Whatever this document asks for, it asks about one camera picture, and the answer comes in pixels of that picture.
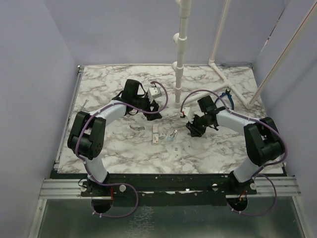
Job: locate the white staple box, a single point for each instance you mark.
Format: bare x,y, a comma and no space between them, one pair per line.
155,137

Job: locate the small silver wrench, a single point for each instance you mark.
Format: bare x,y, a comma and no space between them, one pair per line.
83,106

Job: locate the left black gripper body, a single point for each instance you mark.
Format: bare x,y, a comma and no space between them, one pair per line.
146,104

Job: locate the white stapler base piece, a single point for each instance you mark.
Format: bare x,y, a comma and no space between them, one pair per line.
137,128

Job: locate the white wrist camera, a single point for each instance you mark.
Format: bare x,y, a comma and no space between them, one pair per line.
153,93
188,113

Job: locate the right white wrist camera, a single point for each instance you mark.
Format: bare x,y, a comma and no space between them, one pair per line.
188,113

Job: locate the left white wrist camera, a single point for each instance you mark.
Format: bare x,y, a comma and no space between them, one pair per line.
153,93

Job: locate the white PVC pipe frame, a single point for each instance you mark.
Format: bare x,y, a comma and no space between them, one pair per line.
257,33

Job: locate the aluminium extrusion rail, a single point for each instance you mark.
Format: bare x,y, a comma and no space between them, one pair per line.
266,187

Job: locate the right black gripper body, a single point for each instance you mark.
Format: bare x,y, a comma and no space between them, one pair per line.
199,124

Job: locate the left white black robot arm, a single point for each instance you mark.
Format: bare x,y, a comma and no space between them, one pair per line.
87,135

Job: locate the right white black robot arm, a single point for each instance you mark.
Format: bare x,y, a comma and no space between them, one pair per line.
262,139

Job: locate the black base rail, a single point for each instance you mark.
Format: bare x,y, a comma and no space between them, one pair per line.
128,190

